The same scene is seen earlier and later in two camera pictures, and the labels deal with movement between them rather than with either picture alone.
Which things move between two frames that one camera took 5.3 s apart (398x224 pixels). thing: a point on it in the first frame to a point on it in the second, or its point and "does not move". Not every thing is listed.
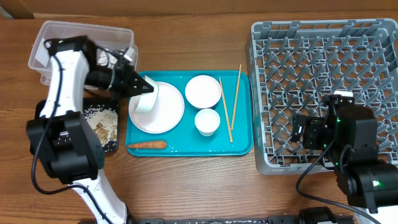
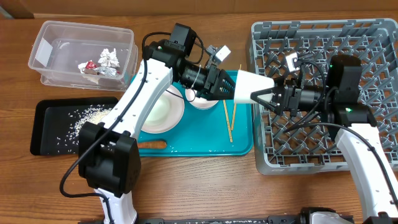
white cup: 207,122 to 247,83
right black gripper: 311,126 to 277,106
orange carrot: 155,144 does not move
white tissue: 107,59 does not move
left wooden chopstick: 231,137 does not move
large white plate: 167,115 does not move
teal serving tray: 234,137 does not move
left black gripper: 129,78 to 213,83
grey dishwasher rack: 294,63 does not move
